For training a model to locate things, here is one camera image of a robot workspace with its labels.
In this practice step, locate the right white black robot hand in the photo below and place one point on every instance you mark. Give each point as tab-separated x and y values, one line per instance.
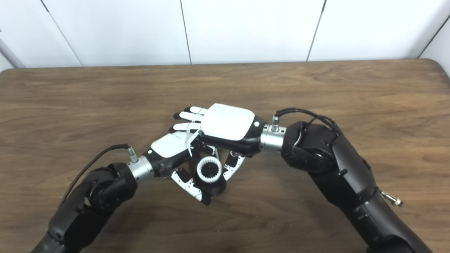
228	121

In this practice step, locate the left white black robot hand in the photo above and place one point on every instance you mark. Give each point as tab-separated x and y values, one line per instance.
168	146

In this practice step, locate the round black part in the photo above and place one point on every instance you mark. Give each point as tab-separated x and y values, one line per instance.
215	189

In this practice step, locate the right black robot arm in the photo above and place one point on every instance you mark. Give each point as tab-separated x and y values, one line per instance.
337	168

